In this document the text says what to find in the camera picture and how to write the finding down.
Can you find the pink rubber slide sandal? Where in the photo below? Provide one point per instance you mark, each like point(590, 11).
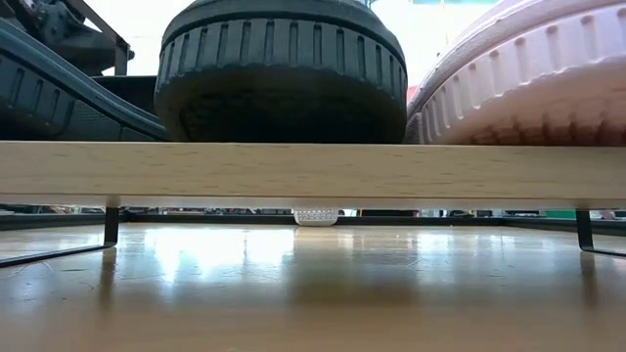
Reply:
point(538, 78)

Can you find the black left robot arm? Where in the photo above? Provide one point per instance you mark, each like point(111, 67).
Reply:
point(54, 29)

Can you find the wooden shelf with black legs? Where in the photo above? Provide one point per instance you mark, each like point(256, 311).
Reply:
point(313, 171)

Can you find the black table frame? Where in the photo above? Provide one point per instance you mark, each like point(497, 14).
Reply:
point(220, 220)

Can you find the green background box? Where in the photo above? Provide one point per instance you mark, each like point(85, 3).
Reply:
point(560, 214)

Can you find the white patterned plant pot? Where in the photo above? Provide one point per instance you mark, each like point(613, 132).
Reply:
point(315, 218)

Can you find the black rubber slide sandal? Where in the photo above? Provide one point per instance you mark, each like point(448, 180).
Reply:
point(279, 73)
point(39, 93)

